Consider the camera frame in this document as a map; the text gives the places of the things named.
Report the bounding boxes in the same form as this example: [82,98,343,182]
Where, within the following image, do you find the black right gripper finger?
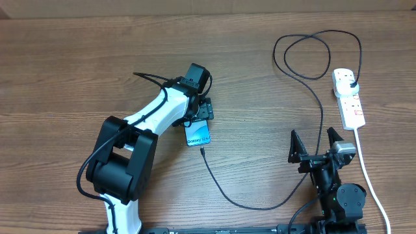
[326,127,344,147]
[288,130,307,163]

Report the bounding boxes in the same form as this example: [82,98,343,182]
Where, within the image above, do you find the Samsung Galaxy smartphone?
[185,120,211,147]

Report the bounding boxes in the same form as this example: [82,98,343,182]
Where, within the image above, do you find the black USB charging cable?
[200,29,363,211]

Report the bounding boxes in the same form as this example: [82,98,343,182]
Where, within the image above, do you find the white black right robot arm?
[278,127,367,234]

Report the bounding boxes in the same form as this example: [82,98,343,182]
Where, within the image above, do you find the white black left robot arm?
[76,63,214,233]

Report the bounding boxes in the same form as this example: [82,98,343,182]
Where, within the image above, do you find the white charger plug adapter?
[333,77,359,98]

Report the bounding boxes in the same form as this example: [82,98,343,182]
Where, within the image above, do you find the white power strip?
[331,68,365,130]

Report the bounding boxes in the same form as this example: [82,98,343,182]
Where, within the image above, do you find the white power strip cord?
[353,128,391,234]

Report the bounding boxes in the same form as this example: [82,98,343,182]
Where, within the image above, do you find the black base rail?
[78,224,367,234]

